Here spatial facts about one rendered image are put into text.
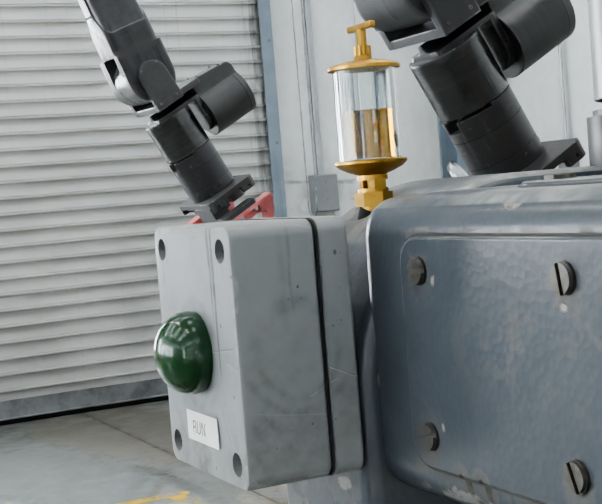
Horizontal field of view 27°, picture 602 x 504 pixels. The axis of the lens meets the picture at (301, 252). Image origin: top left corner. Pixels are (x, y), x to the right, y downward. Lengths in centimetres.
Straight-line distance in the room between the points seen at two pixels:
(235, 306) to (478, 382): 9
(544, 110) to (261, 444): 854
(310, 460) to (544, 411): 11
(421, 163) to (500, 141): 837
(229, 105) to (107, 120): 681
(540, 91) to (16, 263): 376
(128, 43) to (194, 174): 17
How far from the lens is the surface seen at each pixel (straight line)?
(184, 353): 44
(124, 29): 144
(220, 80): 149
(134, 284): 831
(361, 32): 50
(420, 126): 931
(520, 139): 93
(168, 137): 145
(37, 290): 812
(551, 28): 96
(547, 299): 35
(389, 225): 43
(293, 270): 43
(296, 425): 43
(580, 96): 863
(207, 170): 146
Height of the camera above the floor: 134
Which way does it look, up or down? 3 degrees down
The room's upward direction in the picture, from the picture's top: 5 degrees counter-clockwise
